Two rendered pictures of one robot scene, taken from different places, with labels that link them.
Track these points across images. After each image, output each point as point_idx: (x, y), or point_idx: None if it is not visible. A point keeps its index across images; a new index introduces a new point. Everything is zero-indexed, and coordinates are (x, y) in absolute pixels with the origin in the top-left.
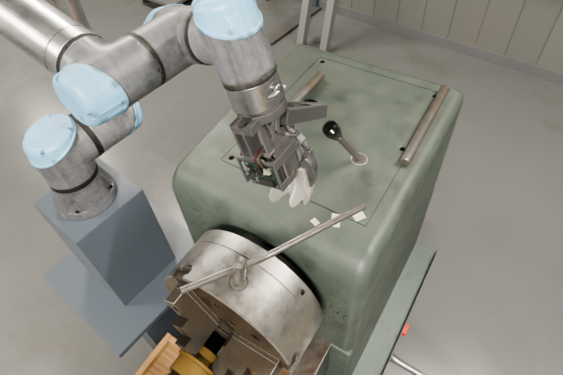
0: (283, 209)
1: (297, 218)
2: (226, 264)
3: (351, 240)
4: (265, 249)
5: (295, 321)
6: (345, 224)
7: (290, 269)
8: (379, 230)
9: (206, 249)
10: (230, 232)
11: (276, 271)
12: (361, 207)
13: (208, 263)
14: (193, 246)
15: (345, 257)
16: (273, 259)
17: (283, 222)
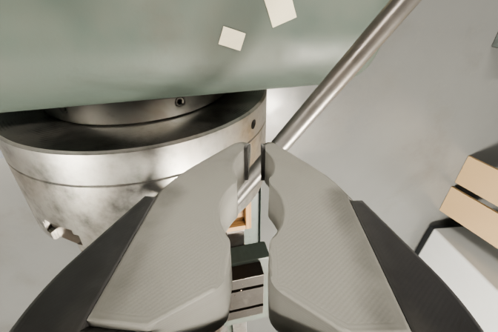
0: (130, 52)
1: (185, 55)
2: (128, 210)
3: (335, 35)
4: (166, 144)
5: (260, 151)
6: None
7: (224, 127)
8: None
9: (59, 199)
10: (62, 151)
11: (210, 154)
12: (413, 7)
13: (95, 222)
14: (10, 169)
15: (328, 71)
16: (193, 145)
17: (156, 78)
